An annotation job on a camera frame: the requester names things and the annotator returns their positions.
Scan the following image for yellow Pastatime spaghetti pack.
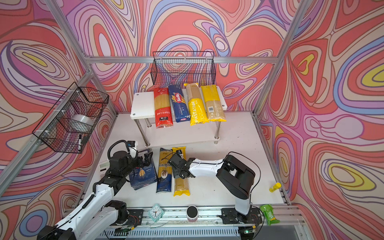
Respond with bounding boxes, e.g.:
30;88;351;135
172;147;190;197

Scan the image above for blue yellow Ankara spaghetti pack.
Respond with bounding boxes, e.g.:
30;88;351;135
156;148;173;193

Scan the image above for silver tape roll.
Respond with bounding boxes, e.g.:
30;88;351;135
71;114;94;129

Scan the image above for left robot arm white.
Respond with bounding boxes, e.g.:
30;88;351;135
37;151;153;240

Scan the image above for black wire basket left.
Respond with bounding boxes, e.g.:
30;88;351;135
32;83;109;154

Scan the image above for green snack packet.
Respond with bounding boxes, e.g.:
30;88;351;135
260;204;280;226

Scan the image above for red spaghetti pack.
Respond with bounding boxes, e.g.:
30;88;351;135
154;88;173;128

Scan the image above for teal alarm clock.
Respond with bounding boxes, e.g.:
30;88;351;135
149;204;165;223

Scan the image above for small round speaker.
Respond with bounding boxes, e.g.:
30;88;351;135
186;206;199;222

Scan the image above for black marker pen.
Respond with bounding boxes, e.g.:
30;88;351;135
78;134;82;152

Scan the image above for white calculator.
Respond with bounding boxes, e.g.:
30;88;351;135
99;162;110;178

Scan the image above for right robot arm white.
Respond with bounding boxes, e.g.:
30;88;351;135
168;152;256;216

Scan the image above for yellow glue stick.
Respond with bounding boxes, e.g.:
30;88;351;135
269;183;282;193

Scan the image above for dark blue pasta box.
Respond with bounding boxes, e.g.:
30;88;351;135
129;149;158;190

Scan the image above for black wire basket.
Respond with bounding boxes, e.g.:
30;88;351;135
151;51;216;88
32;83;109;154

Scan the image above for black wire basket back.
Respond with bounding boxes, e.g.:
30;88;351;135
151;51;216;88

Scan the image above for aluminium frame profiles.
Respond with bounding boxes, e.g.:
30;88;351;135
0;0;314;240

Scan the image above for dark blue spaghetti pack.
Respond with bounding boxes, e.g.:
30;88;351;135
168;85;191;123

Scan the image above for white two-tier shelf rack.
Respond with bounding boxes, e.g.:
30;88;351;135
130;92;221;148

